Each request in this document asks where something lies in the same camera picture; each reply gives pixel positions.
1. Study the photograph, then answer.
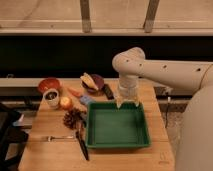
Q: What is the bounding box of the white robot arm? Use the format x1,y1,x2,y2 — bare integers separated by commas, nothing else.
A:
112,47,213,171

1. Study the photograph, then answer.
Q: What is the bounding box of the black rectangular block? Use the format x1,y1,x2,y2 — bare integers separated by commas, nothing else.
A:
103,84,114,100

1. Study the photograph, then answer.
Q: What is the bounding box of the orange carrot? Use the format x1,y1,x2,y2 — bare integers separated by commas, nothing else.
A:
67,88,82,98

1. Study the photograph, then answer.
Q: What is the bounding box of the white cup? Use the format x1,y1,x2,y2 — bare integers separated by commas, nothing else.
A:
43,88,59,109

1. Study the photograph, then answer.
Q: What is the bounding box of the red yellow apple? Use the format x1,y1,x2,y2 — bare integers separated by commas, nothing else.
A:
60,97,73,110

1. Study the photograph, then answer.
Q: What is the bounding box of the blue sponge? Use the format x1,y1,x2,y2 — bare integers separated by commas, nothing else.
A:
79,95,94,106

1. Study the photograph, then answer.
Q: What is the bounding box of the green plastic tray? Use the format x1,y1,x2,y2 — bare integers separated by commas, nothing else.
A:
86,102,151,149

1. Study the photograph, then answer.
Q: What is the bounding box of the dark grape bunch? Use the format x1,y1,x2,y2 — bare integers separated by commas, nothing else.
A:
63,108,83,129

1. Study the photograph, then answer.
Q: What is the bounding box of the red bowl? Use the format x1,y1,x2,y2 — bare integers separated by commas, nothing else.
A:
38,77,61,93

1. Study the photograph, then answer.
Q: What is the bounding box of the black handled knife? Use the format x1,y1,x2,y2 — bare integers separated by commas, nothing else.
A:
75,128,89,161

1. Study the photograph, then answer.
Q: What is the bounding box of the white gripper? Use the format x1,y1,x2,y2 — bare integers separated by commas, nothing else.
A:
116,75,140,109

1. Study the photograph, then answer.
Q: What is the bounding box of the black chair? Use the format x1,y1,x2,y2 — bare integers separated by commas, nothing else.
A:
0,102,29,171

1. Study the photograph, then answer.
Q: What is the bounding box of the silver fork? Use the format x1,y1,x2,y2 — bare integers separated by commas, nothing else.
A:
41,136,75,142

